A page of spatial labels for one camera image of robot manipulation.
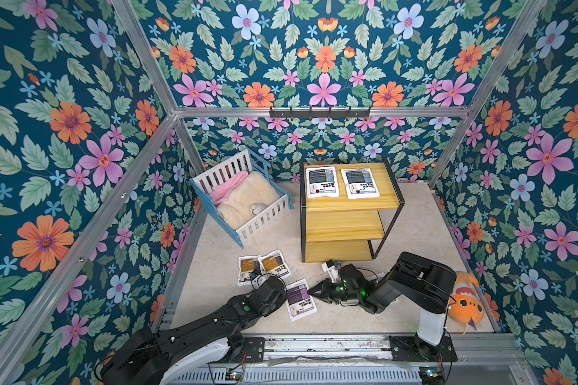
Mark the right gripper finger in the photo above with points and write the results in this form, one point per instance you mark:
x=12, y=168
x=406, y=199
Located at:
x=323, y=297
x=323, y=288

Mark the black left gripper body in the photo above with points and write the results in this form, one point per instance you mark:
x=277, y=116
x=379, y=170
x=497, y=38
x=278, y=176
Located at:
x=277, y=302

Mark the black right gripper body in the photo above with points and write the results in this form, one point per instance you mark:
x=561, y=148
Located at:
x=334, y=289

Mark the purple label coffee bag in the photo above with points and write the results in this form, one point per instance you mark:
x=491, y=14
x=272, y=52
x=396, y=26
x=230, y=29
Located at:
x=300, y=303

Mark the grey label coffee bag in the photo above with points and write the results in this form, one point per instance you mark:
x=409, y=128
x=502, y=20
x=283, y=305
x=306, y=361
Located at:
x=360, y=184
x=322, y=182

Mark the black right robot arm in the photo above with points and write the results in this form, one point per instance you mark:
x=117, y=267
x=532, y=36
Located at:
x=427, y=283

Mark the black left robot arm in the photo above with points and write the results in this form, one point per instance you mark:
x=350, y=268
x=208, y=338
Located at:
x=159, y=357

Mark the yellow label coffee bag right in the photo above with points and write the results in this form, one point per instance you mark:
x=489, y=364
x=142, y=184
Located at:
x=274, y=263

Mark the yellow label coffee bag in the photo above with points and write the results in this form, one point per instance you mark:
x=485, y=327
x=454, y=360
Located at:
x=249, y=268
x=274, y=263

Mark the yellow label coffee bag left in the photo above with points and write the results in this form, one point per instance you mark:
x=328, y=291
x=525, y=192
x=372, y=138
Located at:
x=249, y=268

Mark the yellow wooden three-tier shelf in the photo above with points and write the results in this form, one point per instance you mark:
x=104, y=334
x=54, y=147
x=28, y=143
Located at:
x=342, y=229

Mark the white and blue toy crib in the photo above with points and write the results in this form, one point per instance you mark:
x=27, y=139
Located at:
x=243, y=161

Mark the cream fluffy blanket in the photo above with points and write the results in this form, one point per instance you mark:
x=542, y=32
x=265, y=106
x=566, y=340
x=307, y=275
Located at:
x=253, y=196

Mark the pink blanket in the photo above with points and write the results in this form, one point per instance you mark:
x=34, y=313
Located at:
x=222, y=192

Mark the orange plush fish toy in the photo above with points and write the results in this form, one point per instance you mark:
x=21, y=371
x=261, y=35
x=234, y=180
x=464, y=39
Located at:
x=465, y=306

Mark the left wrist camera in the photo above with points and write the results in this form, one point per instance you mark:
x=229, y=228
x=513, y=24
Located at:
x=257, y=279

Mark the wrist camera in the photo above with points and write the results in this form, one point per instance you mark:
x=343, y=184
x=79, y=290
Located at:
x=257, y=279
x=334, y=270

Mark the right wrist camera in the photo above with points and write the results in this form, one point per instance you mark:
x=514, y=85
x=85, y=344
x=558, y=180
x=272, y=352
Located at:
x=334, y=270

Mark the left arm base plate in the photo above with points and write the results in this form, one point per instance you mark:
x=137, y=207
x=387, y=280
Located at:
x=246, y=350

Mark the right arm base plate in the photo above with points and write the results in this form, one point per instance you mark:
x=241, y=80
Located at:
x=412, y=349

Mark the white perforated cable tray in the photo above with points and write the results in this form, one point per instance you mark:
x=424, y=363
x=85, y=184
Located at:
x=302, y=375

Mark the black wall hook rail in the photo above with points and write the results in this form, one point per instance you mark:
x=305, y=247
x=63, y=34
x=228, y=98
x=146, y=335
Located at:
x=308, y=113

